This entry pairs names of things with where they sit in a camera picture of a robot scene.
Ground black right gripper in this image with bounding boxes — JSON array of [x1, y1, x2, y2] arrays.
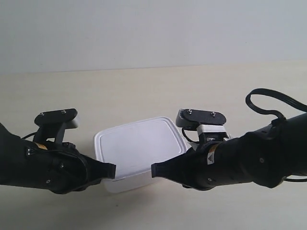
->
[[150, 140, 243, 192]]

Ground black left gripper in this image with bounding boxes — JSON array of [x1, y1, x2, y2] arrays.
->
[[19, 140, 117, 195]]

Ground white lidded plastic container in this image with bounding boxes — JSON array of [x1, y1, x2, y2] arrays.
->
[[94, 116, 188, 194]]

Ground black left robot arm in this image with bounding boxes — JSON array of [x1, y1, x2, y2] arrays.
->
[[0, 125, 116, 195]]

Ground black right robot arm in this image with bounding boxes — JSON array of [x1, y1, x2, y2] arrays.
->
[[151, 114, 307, 191]]

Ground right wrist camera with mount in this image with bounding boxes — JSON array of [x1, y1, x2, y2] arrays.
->
[[176, 108, 232, 144]]

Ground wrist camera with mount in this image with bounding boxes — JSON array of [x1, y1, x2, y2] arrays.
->
[[33, 108, 79, 144], [176, 108, 232, 144]]

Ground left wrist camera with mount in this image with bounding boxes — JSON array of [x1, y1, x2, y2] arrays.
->
[[33, 108, 79, 144]]

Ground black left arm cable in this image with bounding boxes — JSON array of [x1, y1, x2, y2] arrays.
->
[[21, 132, 39, 140]]

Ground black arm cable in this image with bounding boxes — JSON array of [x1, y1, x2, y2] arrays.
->
[[245, 88, 307, 120], [21, 132, 39, 140]]

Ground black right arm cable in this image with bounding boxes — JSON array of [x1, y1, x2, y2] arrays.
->
[[245, 88, 307, 120]]

